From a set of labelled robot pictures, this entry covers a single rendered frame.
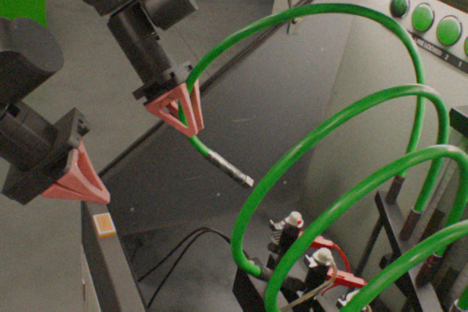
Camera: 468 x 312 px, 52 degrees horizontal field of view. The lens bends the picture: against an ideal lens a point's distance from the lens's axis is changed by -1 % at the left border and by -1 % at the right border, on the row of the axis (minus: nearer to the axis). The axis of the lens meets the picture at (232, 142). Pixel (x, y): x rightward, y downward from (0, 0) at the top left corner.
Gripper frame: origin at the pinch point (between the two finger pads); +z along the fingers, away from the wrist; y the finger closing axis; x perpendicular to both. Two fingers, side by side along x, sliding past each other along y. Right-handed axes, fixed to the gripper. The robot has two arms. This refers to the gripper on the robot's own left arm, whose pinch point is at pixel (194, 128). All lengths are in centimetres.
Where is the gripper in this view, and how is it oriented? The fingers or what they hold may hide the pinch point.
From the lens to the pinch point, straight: 72.5
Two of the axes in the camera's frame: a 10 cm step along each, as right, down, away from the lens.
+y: 2.5, -2.9, 9.2
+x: -8.2, 4.5, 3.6
